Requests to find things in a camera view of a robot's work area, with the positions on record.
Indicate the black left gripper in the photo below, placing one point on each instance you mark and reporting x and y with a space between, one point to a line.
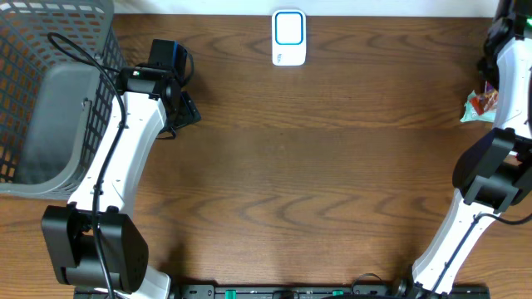
188 113

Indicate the dark grey plastic basket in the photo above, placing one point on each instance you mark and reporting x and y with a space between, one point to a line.
54 110

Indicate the red Top chocolate bar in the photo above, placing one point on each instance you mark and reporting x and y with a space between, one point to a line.
487 100

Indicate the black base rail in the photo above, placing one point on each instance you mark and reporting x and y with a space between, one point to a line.
360 291

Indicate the teal snack wrapper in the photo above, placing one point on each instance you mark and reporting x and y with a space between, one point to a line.
470 113

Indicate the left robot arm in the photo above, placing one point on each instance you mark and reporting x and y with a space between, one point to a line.
92 241

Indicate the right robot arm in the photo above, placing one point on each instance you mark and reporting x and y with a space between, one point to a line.
495 173

